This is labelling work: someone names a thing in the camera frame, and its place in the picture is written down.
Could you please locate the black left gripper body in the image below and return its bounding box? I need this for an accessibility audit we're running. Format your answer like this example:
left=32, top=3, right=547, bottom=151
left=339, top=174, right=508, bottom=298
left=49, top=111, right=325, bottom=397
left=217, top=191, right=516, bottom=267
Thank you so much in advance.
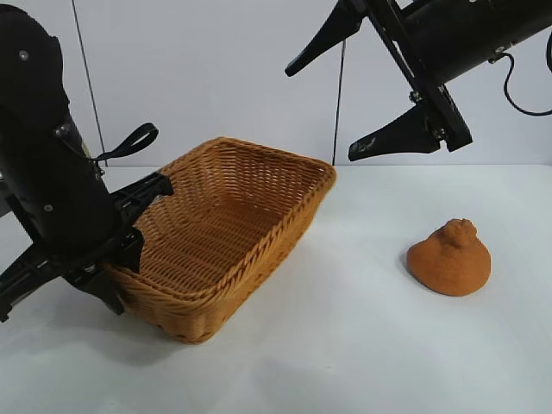
left=0, top=110, right=174, bottom=323

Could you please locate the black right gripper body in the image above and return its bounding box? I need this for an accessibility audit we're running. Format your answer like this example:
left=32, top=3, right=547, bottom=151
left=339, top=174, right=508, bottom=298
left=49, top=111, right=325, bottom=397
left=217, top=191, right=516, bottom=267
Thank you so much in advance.
left=364, top=0, right=552, bottom=153

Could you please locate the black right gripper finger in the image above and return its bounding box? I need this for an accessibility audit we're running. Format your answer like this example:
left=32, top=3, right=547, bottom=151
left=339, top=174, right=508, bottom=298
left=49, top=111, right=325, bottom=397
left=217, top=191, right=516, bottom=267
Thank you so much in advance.
left=284, top=0, right=368, bottom=79

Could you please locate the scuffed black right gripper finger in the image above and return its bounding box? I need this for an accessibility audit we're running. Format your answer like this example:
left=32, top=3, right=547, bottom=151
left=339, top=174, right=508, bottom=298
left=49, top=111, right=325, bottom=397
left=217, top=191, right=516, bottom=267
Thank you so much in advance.
left=348, top=103, right=446, bottom=163

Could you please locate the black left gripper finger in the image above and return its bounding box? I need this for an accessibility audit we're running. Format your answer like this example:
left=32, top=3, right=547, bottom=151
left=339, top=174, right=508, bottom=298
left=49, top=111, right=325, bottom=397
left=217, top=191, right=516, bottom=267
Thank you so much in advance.
left=64, top=267, right=127, bottom=317
left=104, top=227, right=146, bottom=275

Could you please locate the tan woven wicker basket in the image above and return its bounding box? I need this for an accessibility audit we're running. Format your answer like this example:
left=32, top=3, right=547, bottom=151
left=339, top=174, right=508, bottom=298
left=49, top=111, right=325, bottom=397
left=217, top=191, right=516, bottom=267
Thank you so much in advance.
left=103, top=136, right=337, bottom=345

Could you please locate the black looped strap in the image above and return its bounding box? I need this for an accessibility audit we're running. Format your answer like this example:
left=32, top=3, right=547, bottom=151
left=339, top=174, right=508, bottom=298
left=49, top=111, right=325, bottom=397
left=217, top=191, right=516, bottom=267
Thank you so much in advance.
left=92, top=122, right=159, bottom=166

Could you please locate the thin black cable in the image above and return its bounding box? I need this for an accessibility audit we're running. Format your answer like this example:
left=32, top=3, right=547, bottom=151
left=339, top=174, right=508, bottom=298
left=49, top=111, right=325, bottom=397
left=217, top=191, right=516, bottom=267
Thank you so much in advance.
left=489, top=51, right=552, bottom=117

